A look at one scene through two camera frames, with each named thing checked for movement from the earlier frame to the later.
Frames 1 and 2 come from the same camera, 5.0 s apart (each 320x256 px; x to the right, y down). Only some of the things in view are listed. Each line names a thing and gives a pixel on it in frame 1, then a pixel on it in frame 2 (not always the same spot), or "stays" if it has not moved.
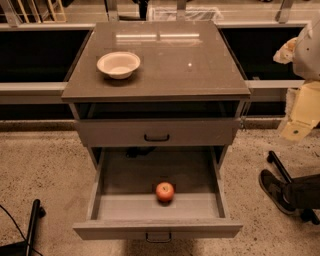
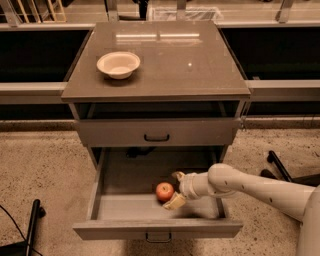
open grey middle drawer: x=126 y=206 stays
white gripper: x=307 y=56 -> x=187 y=186
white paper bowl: x=118 y=64 stays
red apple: x=165 y=193 stays
